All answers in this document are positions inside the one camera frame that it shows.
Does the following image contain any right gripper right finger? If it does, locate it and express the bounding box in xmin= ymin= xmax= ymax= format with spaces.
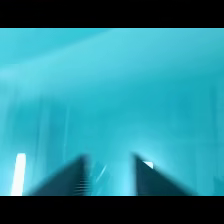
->
xmin=132 ymin=152 xmax=198 ymax=197

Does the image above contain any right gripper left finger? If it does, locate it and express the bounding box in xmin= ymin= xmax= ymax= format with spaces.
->
xmin=30 ymin=153 xmax=92 ymax=197

